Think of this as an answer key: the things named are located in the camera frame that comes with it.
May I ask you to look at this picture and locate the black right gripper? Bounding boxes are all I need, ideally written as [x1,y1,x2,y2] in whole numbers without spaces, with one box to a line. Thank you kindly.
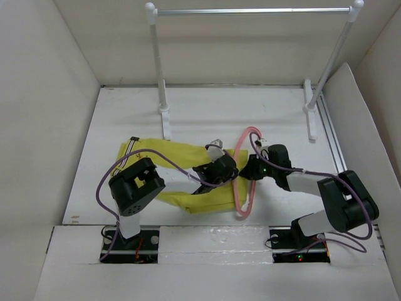
[238,153,278,181]

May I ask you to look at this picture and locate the pink clothes hanger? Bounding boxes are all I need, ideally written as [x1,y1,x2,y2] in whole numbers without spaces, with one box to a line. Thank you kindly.
[232,126,262,219]

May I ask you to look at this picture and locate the yellow trousers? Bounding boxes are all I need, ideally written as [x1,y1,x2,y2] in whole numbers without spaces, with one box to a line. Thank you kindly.
[111,137,236,214]

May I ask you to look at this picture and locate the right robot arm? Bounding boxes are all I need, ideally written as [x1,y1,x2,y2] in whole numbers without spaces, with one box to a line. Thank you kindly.
[239,144,379,247]

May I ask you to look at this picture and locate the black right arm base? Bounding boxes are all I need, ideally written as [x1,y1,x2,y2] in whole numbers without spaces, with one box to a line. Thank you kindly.
[264,219,331,263]

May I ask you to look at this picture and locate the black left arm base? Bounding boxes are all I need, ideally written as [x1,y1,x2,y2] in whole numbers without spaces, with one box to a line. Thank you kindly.
[100,226,160,265]

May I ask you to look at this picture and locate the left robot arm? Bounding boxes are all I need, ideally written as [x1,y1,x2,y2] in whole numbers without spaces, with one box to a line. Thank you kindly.
[108,154,239,249]

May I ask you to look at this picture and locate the white clothes rack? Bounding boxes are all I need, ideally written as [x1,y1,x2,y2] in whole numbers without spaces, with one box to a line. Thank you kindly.
[145,1,364,142]

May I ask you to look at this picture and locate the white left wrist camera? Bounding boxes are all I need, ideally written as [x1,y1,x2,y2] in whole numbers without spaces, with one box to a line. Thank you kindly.
[205,139,225,162]

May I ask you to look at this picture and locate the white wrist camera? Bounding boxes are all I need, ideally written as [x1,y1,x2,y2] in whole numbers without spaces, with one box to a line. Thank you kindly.
[205,139,225,162]
[254,138,269,154]

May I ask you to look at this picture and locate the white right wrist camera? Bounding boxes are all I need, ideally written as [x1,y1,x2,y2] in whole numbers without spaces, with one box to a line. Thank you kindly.
[254,138,269,154]

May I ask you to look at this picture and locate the aluminium side rail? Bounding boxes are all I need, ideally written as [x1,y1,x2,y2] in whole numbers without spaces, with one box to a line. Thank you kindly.
[317,93,347,173]

